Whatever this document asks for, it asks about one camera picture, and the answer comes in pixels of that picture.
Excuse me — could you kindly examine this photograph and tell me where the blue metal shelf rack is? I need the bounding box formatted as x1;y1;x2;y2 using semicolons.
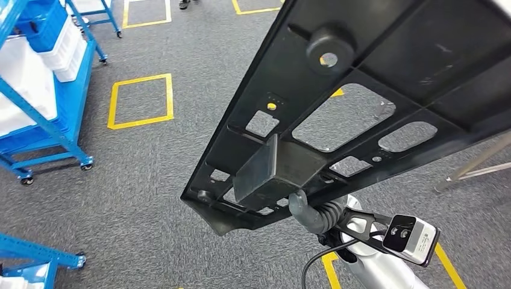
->
0;233;87;289

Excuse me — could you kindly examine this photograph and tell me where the black plastic plate bracket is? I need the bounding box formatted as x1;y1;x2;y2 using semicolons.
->
180;0;511;237

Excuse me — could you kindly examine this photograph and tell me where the blue plastic bin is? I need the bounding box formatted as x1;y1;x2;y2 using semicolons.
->
15;0;69;54

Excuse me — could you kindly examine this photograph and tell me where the black camera cable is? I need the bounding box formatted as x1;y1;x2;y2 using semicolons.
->
301;238;362;289

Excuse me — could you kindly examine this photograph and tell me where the white top steel-leg table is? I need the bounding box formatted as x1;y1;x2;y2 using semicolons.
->
434;131;511;195

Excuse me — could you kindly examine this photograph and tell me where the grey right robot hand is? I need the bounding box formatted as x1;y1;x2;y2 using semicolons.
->
288;190;320;230

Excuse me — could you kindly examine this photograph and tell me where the large white plastic bin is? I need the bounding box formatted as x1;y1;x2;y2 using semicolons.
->
0;35;58;137

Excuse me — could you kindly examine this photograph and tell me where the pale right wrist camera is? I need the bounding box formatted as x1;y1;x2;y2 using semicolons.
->
382;214;441;268

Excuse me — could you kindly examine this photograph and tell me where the blue wheeled shelf cart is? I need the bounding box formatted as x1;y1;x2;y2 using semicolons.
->
63;0;124;40
0;0;108;186

